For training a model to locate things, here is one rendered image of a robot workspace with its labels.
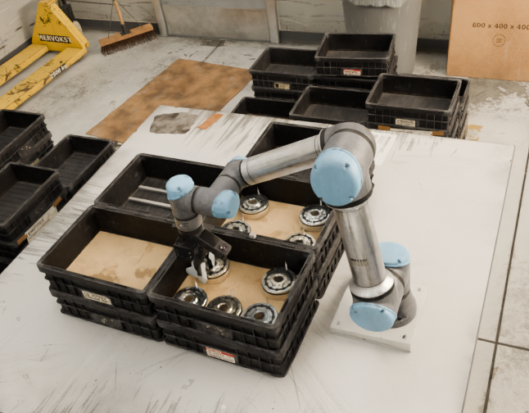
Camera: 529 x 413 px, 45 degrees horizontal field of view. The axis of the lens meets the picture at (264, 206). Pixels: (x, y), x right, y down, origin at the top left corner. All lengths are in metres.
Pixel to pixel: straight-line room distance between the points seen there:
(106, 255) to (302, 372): 0.75
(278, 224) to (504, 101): 2.46
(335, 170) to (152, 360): 0.87
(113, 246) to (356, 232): 0.93
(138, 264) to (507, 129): 2.56
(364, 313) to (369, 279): 0.10
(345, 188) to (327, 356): 0.62
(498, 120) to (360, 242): 2.62
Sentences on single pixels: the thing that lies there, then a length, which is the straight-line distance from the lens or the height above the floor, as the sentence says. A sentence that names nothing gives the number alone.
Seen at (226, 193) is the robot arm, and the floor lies 1.18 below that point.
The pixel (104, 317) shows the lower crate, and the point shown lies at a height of 0.75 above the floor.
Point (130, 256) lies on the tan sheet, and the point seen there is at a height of 0.83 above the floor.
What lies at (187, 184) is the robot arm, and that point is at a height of 1.20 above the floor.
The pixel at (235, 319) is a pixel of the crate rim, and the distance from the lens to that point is 1.68.
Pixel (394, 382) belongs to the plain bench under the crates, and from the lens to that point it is 1.81.
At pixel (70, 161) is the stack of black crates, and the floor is 0.38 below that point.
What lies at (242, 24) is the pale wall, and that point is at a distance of 5.15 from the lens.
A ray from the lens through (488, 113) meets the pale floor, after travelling 4.11.
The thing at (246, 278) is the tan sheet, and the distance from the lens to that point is 1.91.
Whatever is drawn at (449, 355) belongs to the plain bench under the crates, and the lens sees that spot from 1.87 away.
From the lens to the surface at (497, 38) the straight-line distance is 4.42.
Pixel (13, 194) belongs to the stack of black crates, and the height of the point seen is 0.49.
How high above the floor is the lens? 2.19
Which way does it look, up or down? 40 degrees down
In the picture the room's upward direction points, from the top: 10 degrees counter-clockwise
